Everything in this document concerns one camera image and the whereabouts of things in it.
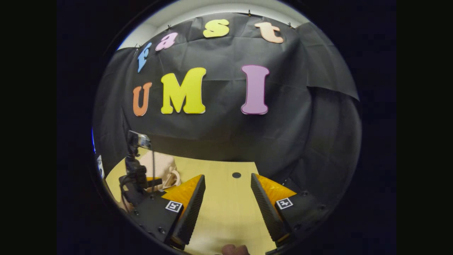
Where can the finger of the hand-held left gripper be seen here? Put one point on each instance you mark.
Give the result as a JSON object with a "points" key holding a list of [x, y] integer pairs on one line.
{"points": [[155, 183]]}

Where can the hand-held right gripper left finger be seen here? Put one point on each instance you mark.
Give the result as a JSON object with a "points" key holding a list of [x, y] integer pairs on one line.
{"points": [[193, 212]]}

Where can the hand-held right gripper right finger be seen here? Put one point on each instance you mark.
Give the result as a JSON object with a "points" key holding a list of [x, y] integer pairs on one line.
{"points": [[267, 212]]}

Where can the beige suitcase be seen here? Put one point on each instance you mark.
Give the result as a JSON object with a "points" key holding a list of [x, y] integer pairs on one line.
{"points": [[164, 166]]}

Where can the black round table grommet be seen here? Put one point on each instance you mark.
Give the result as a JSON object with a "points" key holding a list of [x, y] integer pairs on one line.
{"points": [[236, 175]]}

